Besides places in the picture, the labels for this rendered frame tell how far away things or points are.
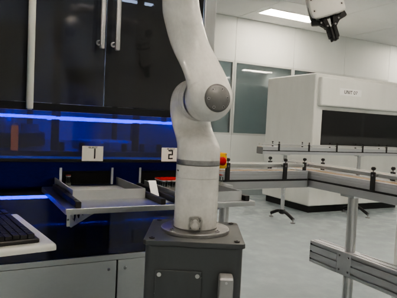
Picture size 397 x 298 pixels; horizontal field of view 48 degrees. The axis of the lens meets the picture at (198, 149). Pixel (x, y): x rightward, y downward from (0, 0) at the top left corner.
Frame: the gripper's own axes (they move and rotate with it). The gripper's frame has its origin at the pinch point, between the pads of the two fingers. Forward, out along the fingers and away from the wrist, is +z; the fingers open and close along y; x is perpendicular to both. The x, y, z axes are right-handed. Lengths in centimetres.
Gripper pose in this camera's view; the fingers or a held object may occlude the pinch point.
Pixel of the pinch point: (332, 33)
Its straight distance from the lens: 144.7
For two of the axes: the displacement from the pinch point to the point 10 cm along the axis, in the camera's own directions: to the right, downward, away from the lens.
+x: 0.3, 0.0, 10.0
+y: 9.6, -2.8, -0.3
